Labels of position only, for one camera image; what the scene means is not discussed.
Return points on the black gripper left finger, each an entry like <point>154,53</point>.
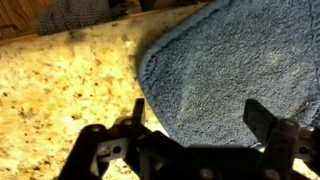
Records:
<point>90,150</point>

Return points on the grey hanging towel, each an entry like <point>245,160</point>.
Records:
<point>73,16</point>

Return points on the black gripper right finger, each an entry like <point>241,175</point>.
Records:
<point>283,140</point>

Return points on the blue terry towel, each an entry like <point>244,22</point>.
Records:
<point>233,73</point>

